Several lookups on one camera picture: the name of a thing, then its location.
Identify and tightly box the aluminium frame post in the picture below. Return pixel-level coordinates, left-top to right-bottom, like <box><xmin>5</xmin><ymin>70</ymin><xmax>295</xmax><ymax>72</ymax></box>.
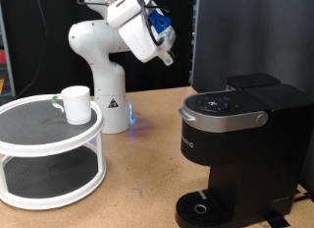
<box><xmin>188</xmin><ymin>0</ymin><xmax>200</xmax><ymax>87</ymax></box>

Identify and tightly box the white two-tier turntable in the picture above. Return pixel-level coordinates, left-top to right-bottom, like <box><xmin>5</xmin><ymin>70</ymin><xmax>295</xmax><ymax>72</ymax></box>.
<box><xmin>0</xmin><ymin>93</ymin><xmax>108</xmax><ymax>211</ymax></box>

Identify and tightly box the Keurig lid with silver handle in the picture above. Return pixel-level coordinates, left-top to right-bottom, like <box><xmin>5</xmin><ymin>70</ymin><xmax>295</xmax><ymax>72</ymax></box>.
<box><xmin>178</xmin><ymin>89</ymin><xmax>273</xmax><ymax>134</ymax></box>

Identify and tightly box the black Keurig drip tray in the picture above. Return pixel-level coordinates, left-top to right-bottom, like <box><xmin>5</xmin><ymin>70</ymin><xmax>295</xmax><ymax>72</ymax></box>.
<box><xmin>175</xmin><ymin>189</ymin><xmax>231</xmax><ymax>228</ymax></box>

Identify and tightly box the white mug with green tape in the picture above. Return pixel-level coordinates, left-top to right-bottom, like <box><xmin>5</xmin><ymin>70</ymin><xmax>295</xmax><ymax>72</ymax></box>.
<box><xmin>51</xmin><ymin>85</ymin><xmax>93</xmax><ymax>126</ymax></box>

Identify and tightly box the black Keurig coffee machine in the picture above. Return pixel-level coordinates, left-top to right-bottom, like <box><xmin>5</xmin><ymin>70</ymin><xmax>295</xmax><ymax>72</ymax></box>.
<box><xmin>175</xmin><ymin>73</ymin><xmax>314</xmax><ymax>228</ymax></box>

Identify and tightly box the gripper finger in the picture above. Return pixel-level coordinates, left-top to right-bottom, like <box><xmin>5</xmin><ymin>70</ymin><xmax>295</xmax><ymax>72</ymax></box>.
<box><xmin>156</xmin><ymin>49</ymin><xmax>176</xmax><ymax>67</ymax></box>

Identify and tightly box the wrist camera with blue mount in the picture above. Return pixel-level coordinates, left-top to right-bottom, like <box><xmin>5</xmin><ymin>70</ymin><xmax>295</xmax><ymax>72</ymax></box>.
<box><xmin>146</xmin><ymin>8</ymin><xmax>178</xmax><ymax>53</ymax></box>

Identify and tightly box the grey slanted frame post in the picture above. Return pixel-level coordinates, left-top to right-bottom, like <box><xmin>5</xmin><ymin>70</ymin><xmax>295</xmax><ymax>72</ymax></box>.
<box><xmin>0</xmin><ymin>3</ymin><xmax>17</xmax><ymax>97</ymax></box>

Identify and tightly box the black camera cable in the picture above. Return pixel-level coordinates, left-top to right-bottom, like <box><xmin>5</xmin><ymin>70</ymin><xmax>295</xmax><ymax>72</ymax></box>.
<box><xmin>77</xmin><ymin>0</ymin><xmax>171</xmax><ymax>47</ymax></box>

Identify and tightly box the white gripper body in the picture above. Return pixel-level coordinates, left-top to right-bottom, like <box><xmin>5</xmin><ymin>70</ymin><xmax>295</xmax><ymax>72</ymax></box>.
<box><xmin>117</xmin><ymin>15</ymin><xmax>162</xmax><ymax>64</ymax></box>

